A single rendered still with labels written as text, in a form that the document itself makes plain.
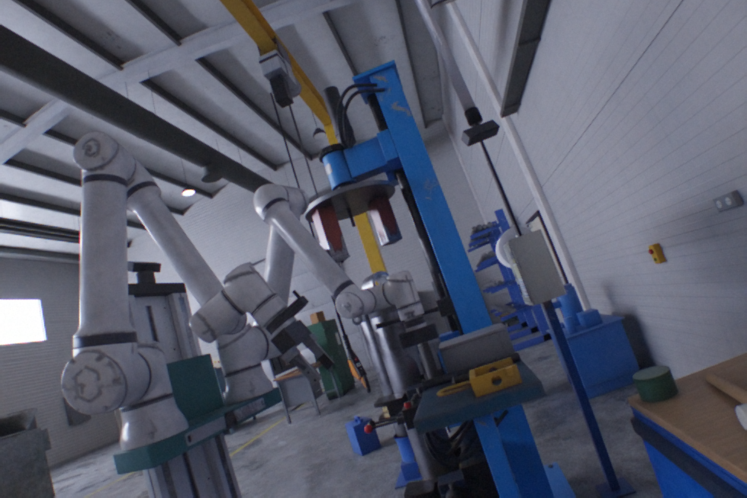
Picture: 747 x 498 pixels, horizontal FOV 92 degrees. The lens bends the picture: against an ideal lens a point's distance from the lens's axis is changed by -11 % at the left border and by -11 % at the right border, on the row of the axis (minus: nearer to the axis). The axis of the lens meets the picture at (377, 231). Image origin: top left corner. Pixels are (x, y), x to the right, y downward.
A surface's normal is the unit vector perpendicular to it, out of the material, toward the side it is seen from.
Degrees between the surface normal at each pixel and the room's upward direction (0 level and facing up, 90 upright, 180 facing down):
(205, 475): 90
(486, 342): 90
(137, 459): 90
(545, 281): 90
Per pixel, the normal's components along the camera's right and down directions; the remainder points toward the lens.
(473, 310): -0.20, -0.15
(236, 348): 0.33, -0.30
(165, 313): 0.90, -0.36
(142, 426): 0.06, -0.59
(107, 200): 0.68, -0.27
